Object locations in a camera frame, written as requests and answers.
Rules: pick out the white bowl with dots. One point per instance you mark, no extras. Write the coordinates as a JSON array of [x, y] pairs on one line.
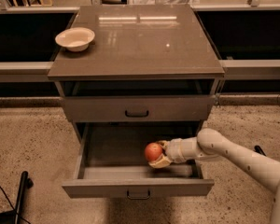
[[75, 39]]

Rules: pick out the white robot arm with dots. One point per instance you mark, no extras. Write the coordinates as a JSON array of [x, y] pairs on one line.
[[208, 144]]

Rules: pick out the black right base leg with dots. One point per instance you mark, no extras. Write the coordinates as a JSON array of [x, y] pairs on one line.
[[259, 150]]

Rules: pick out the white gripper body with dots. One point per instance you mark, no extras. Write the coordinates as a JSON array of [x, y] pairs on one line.
[[176, 151]]

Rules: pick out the open grey middle drawer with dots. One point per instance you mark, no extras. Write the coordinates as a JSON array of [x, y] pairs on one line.
[[111, 163]]

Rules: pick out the closed grey top drawer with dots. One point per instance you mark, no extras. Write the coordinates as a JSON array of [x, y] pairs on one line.
[[138, 108]]

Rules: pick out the black left base leg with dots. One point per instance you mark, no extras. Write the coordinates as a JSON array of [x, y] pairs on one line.
[[14, 215]]

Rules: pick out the red apple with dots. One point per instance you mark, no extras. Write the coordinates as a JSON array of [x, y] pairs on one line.
[[153, 151]]

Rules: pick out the grey drawer cabinet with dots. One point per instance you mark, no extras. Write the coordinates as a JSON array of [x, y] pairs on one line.
[[139, 51]]

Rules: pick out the black base leg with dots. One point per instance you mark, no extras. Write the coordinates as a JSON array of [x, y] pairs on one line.
[[259, 150], [14, 215]]

